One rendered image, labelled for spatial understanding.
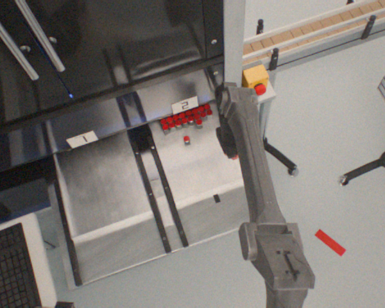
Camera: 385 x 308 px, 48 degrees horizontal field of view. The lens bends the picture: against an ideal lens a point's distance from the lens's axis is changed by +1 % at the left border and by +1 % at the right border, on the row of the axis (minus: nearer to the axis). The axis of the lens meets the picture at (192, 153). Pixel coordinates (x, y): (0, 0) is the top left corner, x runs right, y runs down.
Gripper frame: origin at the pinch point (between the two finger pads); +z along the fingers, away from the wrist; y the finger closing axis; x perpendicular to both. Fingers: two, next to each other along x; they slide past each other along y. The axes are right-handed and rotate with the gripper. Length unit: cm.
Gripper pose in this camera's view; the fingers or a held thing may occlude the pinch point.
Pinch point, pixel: (234, 156)
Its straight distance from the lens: 124.0
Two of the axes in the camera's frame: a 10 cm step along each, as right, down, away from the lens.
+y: -3.0, -7.6, 5.8
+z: 1.4, 5.6, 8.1
